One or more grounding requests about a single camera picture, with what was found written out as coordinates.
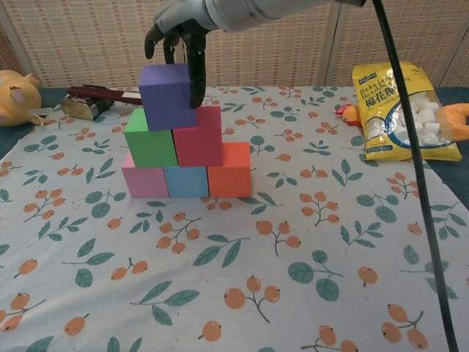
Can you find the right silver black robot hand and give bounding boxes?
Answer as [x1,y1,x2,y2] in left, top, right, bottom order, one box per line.
[144,0,217,109]

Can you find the purple foam cube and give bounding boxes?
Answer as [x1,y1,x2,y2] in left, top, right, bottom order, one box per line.
[139,63,199,132]

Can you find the red foam cube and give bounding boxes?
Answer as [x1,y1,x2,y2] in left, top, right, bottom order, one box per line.
[171,106,224,167]

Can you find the green foam cube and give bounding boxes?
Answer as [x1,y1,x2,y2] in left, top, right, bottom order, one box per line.
[123,109,179,169]

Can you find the orange foam cube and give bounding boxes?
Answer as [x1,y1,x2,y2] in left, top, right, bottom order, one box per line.
[207,142,252,198]

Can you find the pink foam cube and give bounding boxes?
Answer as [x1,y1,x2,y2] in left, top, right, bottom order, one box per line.
[121,153,170,199]

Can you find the woven bamboo folding screen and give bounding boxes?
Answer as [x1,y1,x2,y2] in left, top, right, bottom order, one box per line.
[0,0,469,89]

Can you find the small metal tin box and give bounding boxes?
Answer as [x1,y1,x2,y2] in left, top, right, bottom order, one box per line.
[59,94,115,122]

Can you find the light blue foam cube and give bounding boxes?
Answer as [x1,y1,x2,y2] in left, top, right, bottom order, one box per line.
[163,166,210,199]

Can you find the yellow plush animal toy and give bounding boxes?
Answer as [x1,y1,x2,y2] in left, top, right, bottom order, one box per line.
[0,69,52,128]

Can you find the yellow marshmallow bag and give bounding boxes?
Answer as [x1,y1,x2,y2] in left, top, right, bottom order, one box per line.
[351,61,462,161]

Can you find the floral printed tablecloth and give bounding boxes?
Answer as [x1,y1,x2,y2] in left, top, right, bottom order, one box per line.
[0,85,469,352]

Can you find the yellow rubber chicken toy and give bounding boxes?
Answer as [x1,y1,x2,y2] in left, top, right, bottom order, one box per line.
[336,102,469,142]

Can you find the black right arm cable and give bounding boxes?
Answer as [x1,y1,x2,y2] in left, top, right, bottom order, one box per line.
[372,0,459,352]

